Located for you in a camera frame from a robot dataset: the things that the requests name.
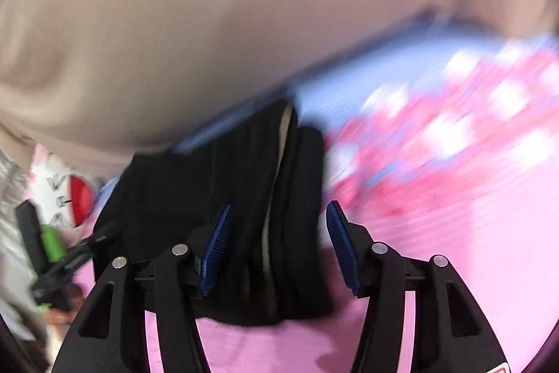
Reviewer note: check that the person's left hand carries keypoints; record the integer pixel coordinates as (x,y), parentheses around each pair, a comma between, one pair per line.
(61,317)

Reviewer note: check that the white plush toy red mouth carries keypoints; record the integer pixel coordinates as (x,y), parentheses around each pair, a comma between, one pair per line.
(81,198)

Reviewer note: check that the grey white cloth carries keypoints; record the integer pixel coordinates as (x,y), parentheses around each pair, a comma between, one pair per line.
(17,246)

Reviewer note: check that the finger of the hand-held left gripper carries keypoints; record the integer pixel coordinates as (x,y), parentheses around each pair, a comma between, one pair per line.
(102,235)

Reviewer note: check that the black pants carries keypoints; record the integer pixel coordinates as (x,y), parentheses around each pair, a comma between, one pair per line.
(244,180)

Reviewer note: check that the pink floral blanket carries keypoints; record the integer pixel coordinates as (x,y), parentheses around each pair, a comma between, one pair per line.
(480,224)

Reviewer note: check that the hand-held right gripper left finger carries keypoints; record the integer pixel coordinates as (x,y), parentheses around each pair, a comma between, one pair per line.
(216,250)

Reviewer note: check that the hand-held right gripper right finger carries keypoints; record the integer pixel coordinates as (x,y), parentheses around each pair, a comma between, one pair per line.
(343,250)

